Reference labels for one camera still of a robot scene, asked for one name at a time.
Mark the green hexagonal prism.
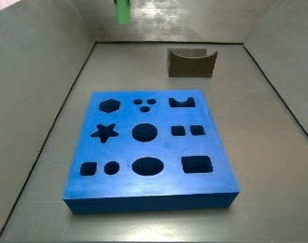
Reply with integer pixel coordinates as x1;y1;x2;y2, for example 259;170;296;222
115;0;131;25

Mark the blue shape sorting board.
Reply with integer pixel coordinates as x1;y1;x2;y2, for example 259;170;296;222
63;90;241;215

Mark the black curved holder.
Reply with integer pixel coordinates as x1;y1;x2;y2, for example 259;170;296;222
167;48;219;78

